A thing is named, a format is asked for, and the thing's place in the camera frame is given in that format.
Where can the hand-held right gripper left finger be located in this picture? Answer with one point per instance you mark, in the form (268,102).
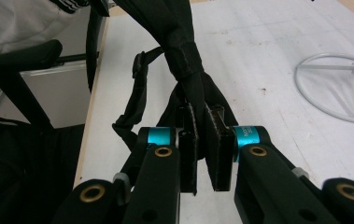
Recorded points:
(157,174)

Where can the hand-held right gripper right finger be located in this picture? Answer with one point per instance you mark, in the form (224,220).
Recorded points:
(258,177)

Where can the black chair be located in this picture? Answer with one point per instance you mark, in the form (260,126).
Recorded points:
(19,59)

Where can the white foam mat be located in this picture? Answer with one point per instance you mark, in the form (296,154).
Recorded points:
(258,46)

